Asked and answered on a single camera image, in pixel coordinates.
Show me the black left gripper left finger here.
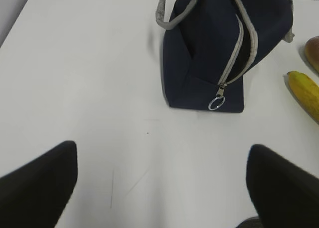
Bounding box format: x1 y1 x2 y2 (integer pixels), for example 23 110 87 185
0 141 78 228

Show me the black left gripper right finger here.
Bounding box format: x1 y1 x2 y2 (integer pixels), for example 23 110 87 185
246 144 319 228

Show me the yellow banana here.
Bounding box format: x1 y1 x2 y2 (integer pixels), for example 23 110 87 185
287 71 319 122

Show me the brown bread roll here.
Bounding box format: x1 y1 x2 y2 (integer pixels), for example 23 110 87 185
304 36 319 72

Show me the navy blue lunch bag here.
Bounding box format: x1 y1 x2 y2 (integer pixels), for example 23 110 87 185
156 0 294 113

